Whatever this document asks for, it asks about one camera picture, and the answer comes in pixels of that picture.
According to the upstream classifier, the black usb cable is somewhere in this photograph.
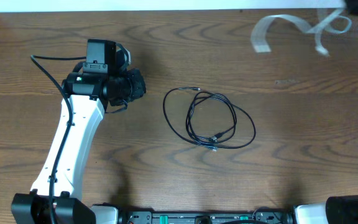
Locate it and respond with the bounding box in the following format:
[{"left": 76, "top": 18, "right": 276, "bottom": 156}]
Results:
[{"left": 162, "top": 86, "right": 257, "bottom": 152}]

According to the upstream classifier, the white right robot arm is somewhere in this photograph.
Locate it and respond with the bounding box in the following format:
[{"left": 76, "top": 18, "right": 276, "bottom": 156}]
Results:
[{"left": 293, "top": 195, "right": 358, "bottom": 224}]

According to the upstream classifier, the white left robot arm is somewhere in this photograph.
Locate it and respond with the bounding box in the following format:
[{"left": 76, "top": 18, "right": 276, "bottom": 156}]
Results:
[{"left": 11, "top": 68, "right": 146, "bottom": 223}]

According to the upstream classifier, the white usb cable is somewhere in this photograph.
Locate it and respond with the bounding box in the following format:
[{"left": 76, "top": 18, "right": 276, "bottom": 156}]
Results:
[{"left": 250, "top": 7, "right": 352, "bottom": 57}]

